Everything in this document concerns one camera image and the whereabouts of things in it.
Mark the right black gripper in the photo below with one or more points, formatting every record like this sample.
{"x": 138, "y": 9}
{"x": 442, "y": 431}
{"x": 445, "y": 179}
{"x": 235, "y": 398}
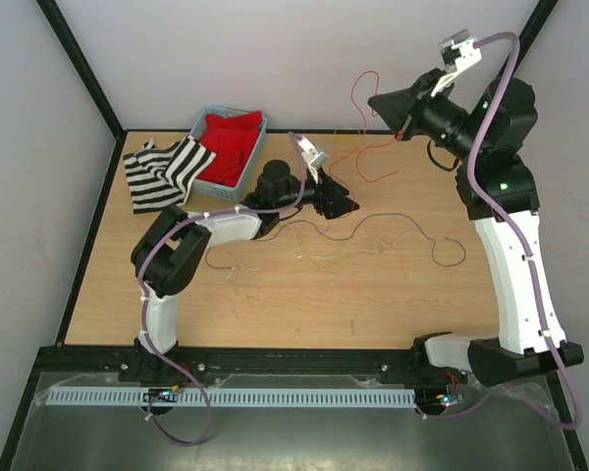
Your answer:
{"x": 410, "y": 105}

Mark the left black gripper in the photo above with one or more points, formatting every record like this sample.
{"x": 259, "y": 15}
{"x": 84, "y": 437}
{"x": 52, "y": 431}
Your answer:
{"x": 331, "y": 198}

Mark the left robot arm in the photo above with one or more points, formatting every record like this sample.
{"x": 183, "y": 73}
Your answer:
{"x": 167, "y": 256}

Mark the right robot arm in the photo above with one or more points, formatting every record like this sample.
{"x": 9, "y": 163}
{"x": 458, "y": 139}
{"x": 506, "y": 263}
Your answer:
{"x": 526, "y": 345}

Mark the red cloth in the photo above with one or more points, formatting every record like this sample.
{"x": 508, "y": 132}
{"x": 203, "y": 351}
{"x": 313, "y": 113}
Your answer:
{"x": 231, "y": 140}

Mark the black white striped cloth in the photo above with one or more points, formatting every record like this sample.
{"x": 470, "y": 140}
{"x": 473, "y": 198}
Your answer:
{"x": 160, "y": 177}

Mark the right circuit board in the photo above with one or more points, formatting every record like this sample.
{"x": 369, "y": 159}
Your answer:
{"x": 449, "y": 399}

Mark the circuit board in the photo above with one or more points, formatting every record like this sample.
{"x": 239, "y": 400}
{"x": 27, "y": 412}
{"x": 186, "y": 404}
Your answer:
{"x": 161, "y": 394}
{"x": 449, "y": 399}

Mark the left circuit board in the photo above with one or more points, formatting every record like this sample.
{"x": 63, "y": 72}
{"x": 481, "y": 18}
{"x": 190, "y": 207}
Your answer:
{"x": 161, "y": 394}

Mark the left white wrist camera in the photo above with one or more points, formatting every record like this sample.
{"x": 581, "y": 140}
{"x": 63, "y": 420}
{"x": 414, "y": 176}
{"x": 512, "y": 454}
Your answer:
{"x": 313, "y": 156}

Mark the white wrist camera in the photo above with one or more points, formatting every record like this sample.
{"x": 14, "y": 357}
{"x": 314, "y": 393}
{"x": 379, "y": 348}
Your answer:
{"x": 313, "y": 156}
{"x": 459, "y": 54}

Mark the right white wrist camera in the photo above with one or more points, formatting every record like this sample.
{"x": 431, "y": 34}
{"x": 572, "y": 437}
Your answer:
{"x": 459, "y": 54}

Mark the black aluminium frame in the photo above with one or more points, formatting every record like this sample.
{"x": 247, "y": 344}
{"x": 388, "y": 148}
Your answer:
{"x": 407, "y": 367}

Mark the grey slotted cable duct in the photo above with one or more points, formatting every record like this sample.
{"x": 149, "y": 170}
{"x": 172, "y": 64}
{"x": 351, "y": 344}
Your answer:
{"x": 236, "y": 397}

